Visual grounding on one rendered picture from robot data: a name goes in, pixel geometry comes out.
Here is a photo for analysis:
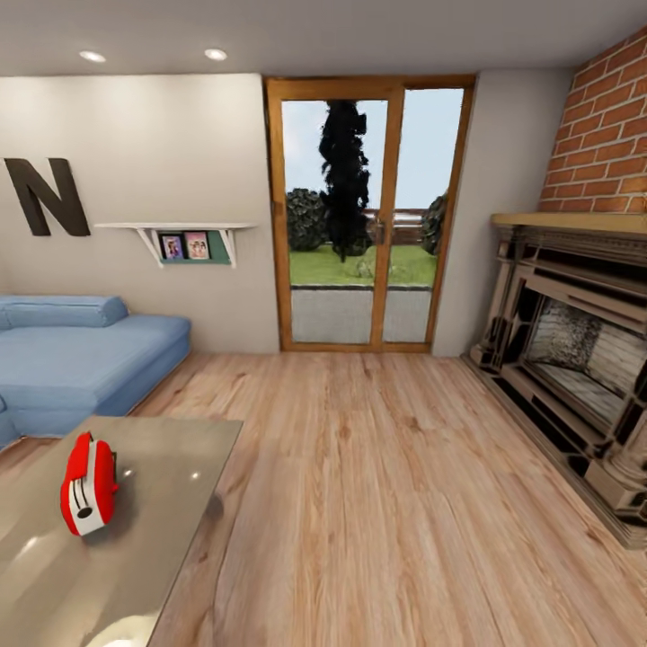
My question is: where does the radio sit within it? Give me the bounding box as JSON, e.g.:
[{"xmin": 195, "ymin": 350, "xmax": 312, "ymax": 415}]
[{"xmin": 60, "ymin": 431, "xmax": 118, "ymax": 536}]

